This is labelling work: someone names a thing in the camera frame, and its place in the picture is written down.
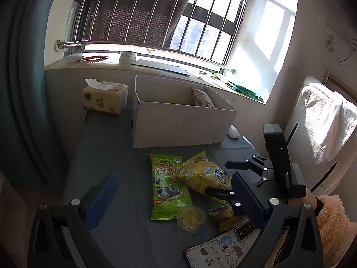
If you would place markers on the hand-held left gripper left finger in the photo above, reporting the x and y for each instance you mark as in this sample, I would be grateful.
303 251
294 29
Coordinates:
101 201

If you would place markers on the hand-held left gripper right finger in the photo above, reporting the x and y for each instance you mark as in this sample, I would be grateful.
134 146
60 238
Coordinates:
251 198

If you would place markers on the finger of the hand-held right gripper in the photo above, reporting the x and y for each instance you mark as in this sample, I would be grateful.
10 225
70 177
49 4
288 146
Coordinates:
245 164
220 193

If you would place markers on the yellow cartoon chips packet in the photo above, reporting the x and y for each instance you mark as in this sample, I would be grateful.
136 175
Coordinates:
203 174

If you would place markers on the yellow-green snack packet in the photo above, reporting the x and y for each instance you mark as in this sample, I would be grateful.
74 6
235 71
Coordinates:
226 219

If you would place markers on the clear jelly cup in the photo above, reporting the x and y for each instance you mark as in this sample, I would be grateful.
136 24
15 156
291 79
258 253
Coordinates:
191 217

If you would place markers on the green seaweed snack packet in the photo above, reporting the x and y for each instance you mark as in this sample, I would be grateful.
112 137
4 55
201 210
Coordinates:
167 187

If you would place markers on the white cardboard box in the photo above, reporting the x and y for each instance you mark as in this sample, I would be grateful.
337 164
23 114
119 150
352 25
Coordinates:
181 125

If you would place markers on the white and brown snack packet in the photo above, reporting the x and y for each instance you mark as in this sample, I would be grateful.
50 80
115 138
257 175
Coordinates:
203 98

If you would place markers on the person's right forearm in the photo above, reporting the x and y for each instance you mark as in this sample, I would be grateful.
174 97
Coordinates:
334 220

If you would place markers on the white computer mouse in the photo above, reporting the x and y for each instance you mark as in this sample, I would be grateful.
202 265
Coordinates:
233 132

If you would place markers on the white chair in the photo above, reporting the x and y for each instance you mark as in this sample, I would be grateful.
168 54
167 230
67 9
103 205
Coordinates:
306 134

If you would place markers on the phone with cartoon case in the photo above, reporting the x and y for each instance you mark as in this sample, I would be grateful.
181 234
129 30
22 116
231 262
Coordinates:
223 251

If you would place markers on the white towel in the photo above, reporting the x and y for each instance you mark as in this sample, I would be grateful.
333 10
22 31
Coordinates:
334 120

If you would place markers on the green plastic bag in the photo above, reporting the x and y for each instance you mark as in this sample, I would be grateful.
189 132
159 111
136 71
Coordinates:
245 90

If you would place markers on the beige tissue pack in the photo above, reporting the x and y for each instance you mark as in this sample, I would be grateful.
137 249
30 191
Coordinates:
107 97

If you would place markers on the grey flat board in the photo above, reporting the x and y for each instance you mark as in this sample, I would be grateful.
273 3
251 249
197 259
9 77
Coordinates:
161 66

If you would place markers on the teal curtain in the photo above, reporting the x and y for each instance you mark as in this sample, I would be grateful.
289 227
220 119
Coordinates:
22 89

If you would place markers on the white tape roll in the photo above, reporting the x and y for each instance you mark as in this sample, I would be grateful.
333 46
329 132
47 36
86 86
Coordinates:
127 57

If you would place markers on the metal window grille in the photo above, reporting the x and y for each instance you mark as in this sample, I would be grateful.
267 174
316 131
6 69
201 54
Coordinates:
156 19

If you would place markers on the wooden picture frame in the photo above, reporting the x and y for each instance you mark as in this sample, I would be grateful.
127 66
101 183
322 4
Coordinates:
343 85

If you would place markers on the metal window rail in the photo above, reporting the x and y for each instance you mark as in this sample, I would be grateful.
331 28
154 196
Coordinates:
139 46

